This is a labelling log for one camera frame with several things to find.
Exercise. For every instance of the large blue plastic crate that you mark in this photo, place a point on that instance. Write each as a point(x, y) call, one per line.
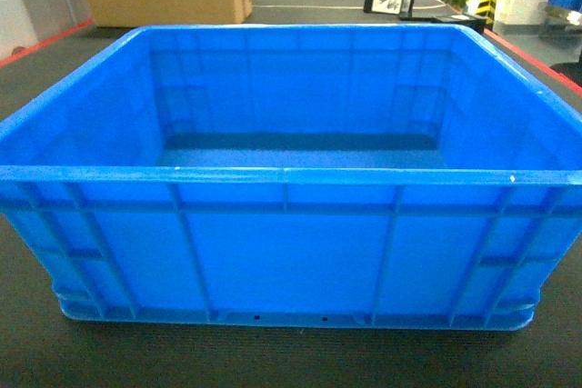
point(346, 176)

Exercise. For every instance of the yellow black striped post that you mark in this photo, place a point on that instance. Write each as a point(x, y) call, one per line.
point(487, 9)

